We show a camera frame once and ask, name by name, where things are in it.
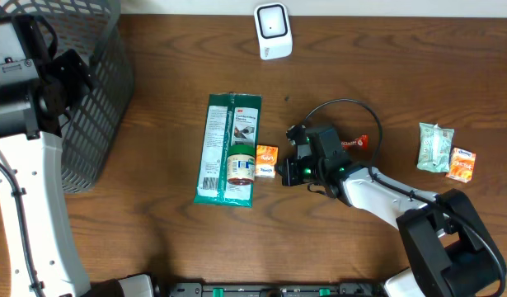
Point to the green lid glass jar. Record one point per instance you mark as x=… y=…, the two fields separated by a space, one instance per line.
x=241 y=165

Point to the mint green wipes packet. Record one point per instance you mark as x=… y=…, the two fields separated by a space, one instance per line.
x=435 y=148

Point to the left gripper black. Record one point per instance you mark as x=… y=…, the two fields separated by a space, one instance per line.
x=71 y=77

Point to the green 3M gloves package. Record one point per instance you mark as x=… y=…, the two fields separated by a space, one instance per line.
x=231 y=118

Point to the grey plastic mesh basket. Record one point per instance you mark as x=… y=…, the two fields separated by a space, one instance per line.
x=90 y=28

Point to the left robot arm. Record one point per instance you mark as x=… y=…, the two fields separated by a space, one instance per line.
x=43 y=256

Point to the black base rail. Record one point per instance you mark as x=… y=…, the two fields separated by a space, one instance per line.
x=356 y=289

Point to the white barcode scanner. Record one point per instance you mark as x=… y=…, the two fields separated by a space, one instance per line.
x=273 y=31

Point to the orange tissue pack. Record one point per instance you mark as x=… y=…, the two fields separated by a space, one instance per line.
x=461 y=165
x=266 y=159

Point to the red snack bar wrapper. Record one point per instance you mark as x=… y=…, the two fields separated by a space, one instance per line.
x=360 y=143

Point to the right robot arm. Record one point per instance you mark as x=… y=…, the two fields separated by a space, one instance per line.
x=447 y=245

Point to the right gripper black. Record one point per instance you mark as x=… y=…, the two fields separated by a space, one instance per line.
x=289 y=176

